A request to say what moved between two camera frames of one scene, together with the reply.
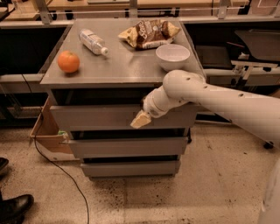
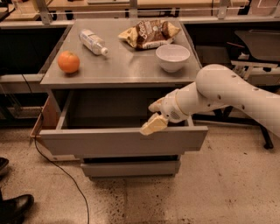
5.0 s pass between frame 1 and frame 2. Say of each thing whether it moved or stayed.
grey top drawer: moved
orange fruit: stayed
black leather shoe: stayed
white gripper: moved
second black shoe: stayed
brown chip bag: stayed
